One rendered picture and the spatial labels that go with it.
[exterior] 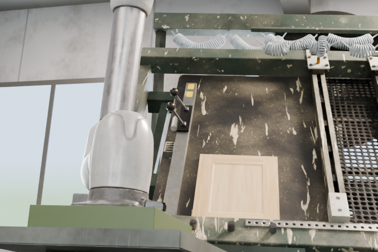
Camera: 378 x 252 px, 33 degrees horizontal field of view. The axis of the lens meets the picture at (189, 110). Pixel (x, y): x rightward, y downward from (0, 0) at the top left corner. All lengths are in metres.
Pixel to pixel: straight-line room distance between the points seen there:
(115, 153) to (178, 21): 2.09
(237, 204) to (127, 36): 0.78
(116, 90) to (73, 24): 3.82
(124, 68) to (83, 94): 3.45
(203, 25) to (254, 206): 1.51
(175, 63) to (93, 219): 1.76
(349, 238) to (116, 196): 0.93
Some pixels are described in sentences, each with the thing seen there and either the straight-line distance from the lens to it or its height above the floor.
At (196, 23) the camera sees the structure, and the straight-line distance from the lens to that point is 3.62.
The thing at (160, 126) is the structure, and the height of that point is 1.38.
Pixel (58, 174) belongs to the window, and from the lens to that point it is 5.25.
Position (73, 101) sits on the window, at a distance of 5.38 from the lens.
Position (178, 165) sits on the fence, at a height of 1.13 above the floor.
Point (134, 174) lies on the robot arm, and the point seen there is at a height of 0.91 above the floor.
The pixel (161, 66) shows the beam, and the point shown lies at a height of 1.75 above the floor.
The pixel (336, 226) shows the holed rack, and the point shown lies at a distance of 2.26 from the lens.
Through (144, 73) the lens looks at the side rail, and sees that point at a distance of 3.14.
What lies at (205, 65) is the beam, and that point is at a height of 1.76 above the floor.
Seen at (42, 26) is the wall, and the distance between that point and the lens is 5.83.
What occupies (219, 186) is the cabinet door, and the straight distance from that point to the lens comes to 2.44.
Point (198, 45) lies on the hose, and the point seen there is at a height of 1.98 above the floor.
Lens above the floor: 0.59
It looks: 17 degrees up
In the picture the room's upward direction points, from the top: 3 degrees clockwise
